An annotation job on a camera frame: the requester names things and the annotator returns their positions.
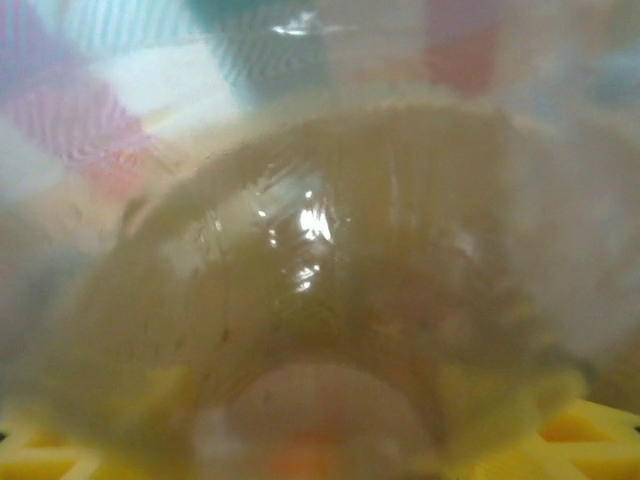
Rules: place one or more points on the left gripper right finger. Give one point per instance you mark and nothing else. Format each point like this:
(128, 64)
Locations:
(590, 445)

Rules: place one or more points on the brown label bottle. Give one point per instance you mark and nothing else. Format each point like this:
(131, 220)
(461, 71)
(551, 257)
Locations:
(350, 225)

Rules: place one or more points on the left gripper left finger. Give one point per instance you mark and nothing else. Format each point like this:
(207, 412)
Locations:
(45, 457)

